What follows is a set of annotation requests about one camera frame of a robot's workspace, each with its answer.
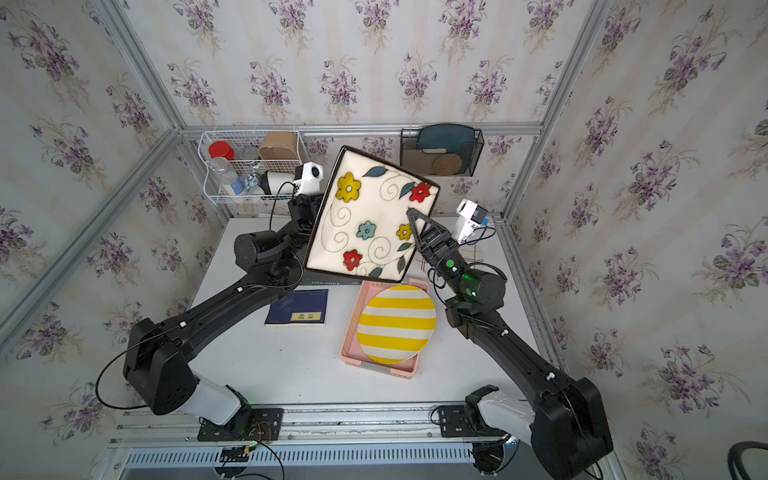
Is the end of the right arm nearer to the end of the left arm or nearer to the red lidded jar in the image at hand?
the end of the left arm

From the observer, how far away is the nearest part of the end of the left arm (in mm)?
488

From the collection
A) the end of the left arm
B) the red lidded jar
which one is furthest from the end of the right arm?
the red lidded jar

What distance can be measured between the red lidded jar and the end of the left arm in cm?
56

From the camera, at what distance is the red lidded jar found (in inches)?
36.3
